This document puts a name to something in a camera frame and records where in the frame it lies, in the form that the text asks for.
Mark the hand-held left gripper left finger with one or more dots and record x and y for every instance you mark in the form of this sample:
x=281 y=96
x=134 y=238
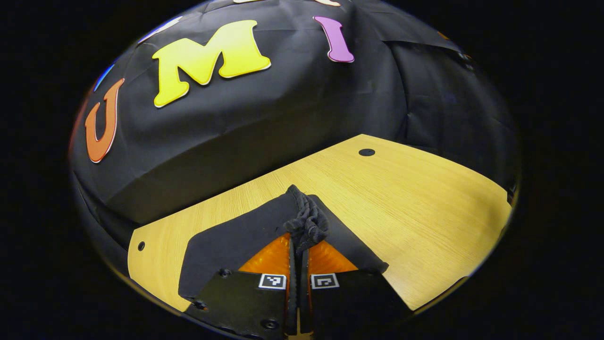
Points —
x=245 y=302

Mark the black backdrop cloth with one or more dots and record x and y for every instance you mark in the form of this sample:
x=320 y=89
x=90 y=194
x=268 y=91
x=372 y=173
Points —
x=283 y=104

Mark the dark grey jeans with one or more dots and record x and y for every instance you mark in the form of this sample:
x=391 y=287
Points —
x=236 y=241

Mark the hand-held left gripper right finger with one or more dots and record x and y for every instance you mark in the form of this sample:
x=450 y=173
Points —
x=349 y=302

